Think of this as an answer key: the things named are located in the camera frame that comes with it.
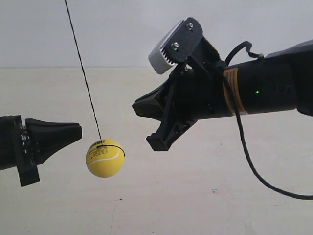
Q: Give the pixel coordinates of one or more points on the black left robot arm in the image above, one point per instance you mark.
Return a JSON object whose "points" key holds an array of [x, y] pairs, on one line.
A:
{"points": [[7, 160]]}

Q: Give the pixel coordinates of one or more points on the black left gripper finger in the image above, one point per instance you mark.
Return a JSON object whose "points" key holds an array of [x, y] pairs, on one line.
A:
{"points": [[47, 138]]}

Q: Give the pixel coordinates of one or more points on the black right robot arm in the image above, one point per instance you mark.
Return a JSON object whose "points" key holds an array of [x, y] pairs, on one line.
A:
{"points": [[279, 81]]}

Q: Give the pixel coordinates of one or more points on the yellow tennis ball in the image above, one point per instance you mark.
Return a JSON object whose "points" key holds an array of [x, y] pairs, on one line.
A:
{"points": [[105, 158]]}

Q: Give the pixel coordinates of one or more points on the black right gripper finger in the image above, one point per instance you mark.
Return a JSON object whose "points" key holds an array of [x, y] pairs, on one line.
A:
{"points": [[157, 104]]}

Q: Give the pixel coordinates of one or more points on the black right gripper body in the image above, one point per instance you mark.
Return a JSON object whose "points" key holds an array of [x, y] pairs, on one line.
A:
{"points": [[197, 96]]}

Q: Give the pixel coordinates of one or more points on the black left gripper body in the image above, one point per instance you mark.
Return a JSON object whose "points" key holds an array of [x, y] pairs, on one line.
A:
{"points": [[23, 153]]}

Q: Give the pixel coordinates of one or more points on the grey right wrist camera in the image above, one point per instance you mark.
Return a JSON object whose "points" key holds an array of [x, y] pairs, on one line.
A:
{"points": [[174, 48]]}

